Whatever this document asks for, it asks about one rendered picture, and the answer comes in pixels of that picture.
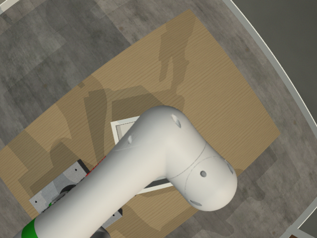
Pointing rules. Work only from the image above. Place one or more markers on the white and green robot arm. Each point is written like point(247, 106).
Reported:
point(162, 142)

